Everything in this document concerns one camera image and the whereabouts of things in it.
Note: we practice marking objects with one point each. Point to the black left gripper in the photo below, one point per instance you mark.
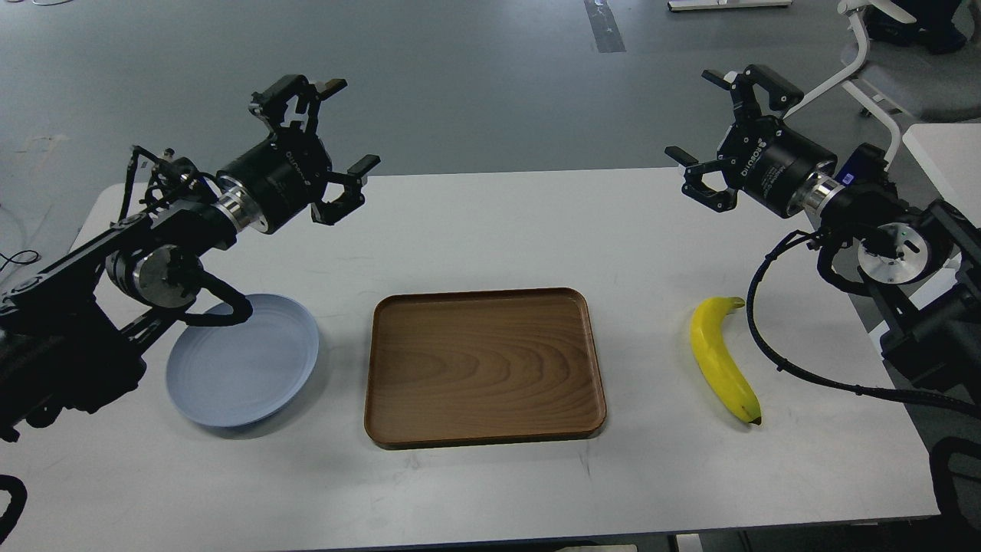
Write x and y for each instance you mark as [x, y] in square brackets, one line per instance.
[290, 169]

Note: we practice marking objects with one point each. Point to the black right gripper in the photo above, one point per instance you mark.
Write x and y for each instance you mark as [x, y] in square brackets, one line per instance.
[774, 172]

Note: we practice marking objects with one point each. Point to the yellow banana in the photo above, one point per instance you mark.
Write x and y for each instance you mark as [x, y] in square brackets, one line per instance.
[723, 376]

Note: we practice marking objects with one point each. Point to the light blue plate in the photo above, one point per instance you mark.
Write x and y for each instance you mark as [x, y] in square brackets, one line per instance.
[230, 377]

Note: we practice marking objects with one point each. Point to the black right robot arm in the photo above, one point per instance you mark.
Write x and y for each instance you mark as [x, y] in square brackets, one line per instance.
[919, 266]

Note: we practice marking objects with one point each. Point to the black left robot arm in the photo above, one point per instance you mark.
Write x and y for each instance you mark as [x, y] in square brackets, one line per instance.
[74, 335]

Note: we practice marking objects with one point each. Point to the white side table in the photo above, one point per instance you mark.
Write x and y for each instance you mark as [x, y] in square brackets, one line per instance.
[949, 153]

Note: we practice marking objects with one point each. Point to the white office chair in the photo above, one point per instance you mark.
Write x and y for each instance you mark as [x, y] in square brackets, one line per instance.
[928, 88]

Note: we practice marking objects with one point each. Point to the brown wooden tray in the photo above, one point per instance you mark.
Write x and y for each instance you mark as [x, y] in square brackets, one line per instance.
[482, 368]

